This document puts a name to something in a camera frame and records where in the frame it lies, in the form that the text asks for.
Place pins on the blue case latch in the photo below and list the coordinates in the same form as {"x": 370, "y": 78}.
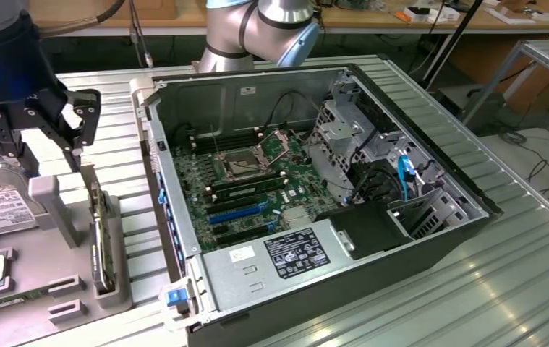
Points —
{"x": 173, "y": 298}

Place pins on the blue expansion slot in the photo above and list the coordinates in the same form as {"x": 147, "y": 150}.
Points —
{"x": 235, "y": 216}

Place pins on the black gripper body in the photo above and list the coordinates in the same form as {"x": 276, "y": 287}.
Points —
{"x": 4, "y": 65}

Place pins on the green GPU card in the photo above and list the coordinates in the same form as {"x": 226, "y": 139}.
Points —
{"x": 103, "y": 253}

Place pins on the silver disk bay cage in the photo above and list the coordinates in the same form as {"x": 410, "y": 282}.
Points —
{"x": 346, "y": 133}

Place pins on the metal socket cover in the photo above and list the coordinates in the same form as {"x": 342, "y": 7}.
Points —
{"x": 276, "y": 142}

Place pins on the green spare RAM stick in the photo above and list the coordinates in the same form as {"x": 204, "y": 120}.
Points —
{"x": 4, "y": 303}

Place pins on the CPU socket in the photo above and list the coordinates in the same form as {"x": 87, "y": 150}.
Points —
{"x": 242, "y": 166}

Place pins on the blue card retention bar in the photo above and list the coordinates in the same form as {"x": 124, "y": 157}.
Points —
{"x": 175, "y": 240}

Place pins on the grey parts rack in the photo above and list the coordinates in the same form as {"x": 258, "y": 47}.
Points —
{"x": 37, "y": 260}

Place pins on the wooden desk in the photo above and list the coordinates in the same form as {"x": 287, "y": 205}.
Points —
{"x": 361, "y": 21}

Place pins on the orange and white box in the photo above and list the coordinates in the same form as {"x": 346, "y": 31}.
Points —
{"x": 406, "y": 16}

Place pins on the silver chipset heatsink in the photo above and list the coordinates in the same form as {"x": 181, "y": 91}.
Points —
{"x": 298, "y": 215}

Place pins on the installed RAM stick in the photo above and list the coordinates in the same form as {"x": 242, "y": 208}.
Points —
{"x": 250, "y": 187}

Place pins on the black stand pole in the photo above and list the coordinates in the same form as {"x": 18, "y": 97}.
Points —
{"x": 451, "y": 39}

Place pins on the black and silver PC case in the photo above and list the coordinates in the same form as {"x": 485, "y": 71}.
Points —
{"x": 375, "y": 285}

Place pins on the long black expansion slot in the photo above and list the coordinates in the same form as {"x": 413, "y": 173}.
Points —
{"x": 232, "y": 207}
{"x": 240, "y": 238}

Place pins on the perforated silver disk bay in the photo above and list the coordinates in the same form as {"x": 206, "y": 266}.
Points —
{"x": 438, "y": 213}

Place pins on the short black expansion slot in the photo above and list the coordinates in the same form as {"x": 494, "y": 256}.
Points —
{"x": 220, "y": 228}

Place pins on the blue card retainer tab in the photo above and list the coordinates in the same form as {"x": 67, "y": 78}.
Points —
{"x": 160, "y": 199}

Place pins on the green motherboard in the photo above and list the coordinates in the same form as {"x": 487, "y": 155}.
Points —
{"x": 283, "y": 191}

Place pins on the thin metal locking lever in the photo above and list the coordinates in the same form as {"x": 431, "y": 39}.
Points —
{"x": 215, "y": 144}

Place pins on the black RAM slot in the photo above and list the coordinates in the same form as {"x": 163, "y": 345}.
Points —
{"x": 250, "y": 176}
{"x": 223, "y": 138}
{"x": 227, "y": 148}
{"x": 220, "y": 133}
{"x": 240, "y": 198}
{"x": 226, "y": 143}

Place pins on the silver power supply unit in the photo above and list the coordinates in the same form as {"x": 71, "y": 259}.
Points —
{"x": 254, "y": 274}

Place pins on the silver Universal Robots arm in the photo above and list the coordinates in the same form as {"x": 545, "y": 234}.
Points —
{"x": 235, "y": 29}

